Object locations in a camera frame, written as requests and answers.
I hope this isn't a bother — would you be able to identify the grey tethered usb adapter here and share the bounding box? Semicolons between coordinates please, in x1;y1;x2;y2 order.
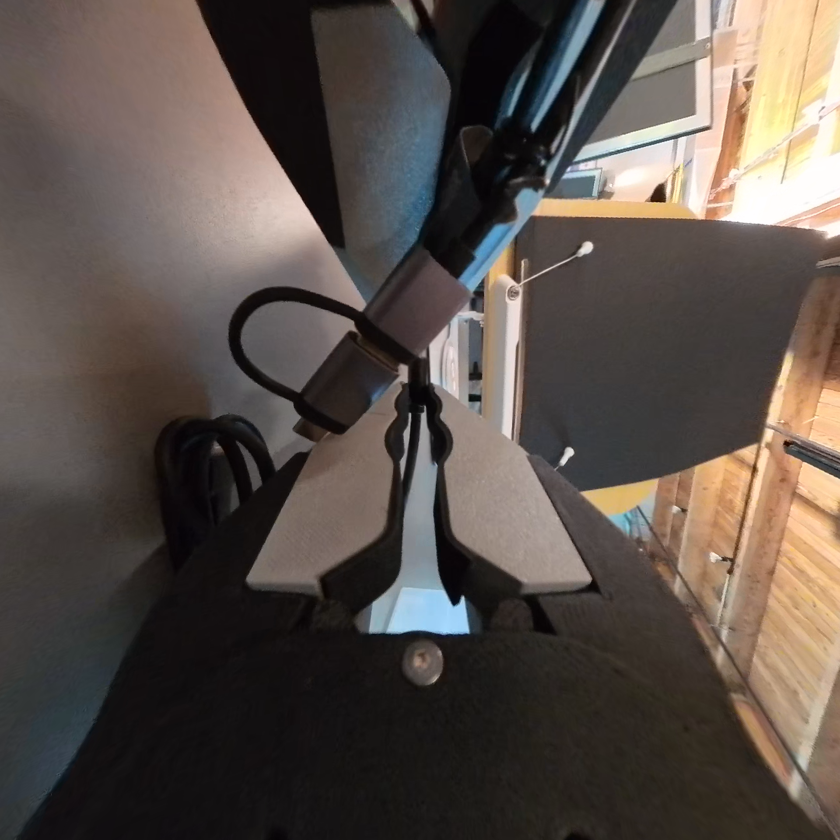
228;287;403;438

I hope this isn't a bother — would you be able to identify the black usb-c cable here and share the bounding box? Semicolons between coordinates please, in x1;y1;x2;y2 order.
156;354;431;573

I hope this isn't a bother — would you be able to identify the white board stand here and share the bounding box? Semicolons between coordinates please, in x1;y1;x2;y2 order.
446;272;527;442

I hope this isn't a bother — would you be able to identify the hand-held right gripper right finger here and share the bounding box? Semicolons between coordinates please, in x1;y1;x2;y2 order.
425;387;595;606

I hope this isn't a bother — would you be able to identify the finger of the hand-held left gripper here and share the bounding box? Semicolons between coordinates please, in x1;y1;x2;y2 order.
436;0;634;293
310;0;454;311

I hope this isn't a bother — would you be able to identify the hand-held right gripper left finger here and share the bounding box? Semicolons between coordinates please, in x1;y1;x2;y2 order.
244;384;404;602

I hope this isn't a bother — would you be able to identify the grey desk partition panel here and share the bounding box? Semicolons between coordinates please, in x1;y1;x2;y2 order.
574;0;714;161

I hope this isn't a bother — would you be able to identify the black board with wooden edge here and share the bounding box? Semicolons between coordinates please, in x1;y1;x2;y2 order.
486;200;829;493

